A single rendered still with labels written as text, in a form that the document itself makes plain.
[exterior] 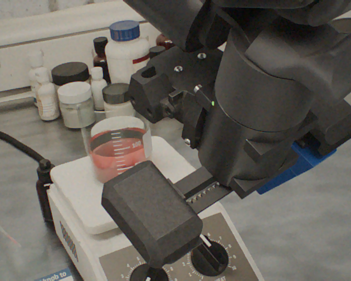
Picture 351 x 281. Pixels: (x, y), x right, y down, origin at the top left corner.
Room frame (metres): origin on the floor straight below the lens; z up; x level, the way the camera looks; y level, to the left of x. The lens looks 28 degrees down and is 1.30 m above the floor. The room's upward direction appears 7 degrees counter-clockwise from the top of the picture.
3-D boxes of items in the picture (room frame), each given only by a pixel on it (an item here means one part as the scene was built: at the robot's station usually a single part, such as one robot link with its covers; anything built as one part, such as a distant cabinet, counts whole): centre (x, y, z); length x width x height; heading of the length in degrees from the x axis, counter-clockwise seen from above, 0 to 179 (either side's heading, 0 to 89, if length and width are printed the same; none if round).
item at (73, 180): (0.53, 0.05, 0.98); 0.12 x 0.12 x 0.01; 23
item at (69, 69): (0.90, 0.14, 0.93); 0.05 x 0.05 x 0.06
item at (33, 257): (0.53, 0.16, 0.91); 0.06 x 0.06 x 0.02
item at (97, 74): (0.88, 0.10, 0.93); 0.02 x 0.02 x 0.06
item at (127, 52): (0.89, 0.05, 0.96); 0.06 x 0.06 x 0.11
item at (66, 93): (0.84, 0.13, 0.93); 0.05 x 0.05 x 0.05
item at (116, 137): (0.54, 0.05, 1.03); 0.07 x 0.06 x 0.08; 109
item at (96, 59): (0.93, 0.09, 0.94); 0.03 x 0.03 x 0.08
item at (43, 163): (0.62, 0.14, 0.93); 0.03 x 0.03 x 0.07
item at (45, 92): (0.87, 0.17, 0.94); 0.03 x 0.03 x 0.07
